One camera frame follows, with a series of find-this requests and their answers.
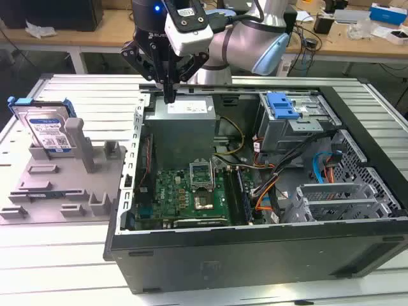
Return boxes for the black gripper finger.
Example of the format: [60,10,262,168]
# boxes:
[170,53,210,103]
[120,40,171,103]

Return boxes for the hard disk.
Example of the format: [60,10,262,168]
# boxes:
[6,96,79,157]

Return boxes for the blue data wire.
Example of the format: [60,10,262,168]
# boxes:
[312,151,334,185]

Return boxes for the orange red power wire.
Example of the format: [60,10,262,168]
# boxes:
[321,142,347,185]

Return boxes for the grey disk bay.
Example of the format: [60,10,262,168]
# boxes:
[282,182,401,224]

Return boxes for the wooden desk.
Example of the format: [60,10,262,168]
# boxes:
[0,6,408,64]

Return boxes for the grey power supply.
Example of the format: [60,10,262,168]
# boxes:
[143,96,221,170]

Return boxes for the large black box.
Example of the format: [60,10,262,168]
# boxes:
[0,0,105,33]

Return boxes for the white labelled tag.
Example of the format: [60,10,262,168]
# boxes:
[276,58,293,77]

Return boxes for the black case fan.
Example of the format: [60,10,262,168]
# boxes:
[139,132,157,194]

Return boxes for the blue drive latch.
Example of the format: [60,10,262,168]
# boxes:
[266,91,302,120]

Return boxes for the black speaker box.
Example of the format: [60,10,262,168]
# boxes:
[283,6,299,36]

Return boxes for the metal drive cage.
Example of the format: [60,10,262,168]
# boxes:
[256,91,342,154]

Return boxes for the metal socket cover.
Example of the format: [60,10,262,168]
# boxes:
[189,157,215,192]

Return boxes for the green motherboard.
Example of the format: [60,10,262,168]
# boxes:
[134,165,266,229]

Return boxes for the black RAM slot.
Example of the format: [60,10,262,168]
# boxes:
[222,166,239,224]

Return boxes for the CPU socket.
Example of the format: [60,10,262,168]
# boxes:
[192,193,217,214]

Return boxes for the small black device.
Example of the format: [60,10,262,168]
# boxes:
[313,14,336,35]

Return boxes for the RAM stick in slot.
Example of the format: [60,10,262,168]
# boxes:
[235,166,254,224]

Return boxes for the grey parts rack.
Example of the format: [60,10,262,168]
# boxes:
[0,117,129,226]

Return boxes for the black graphics card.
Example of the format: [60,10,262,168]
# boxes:
[173,217,229,228]

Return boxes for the RAM stick on rack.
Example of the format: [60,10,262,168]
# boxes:
[27,191,66,199]

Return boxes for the grey flat box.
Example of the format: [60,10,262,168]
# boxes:
[332,8,373,24]

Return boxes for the clear plastic bag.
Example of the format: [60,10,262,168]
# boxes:
[346,18,375,41]

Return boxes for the blue cardboard box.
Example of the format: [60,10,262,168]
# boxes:
[368,2,408,27]

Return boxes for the black PC case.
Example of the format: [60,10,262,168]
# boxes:
[102,78,408,296]

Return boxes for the white open box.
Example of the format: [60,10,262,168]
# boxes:
[384,27,408,46]

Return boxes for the yellow black wire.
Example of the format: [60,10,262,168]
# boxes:
[212,115,247,157]

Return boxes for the locking lever wire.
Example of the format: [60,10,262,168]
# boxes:
[212,155,224,179]

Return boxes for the black cable bundle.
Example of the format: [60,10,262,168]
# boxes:
[266,129,339,224]

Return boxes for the orange motherboard wires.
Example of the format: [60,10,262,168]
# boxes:
[250,176,282,213]

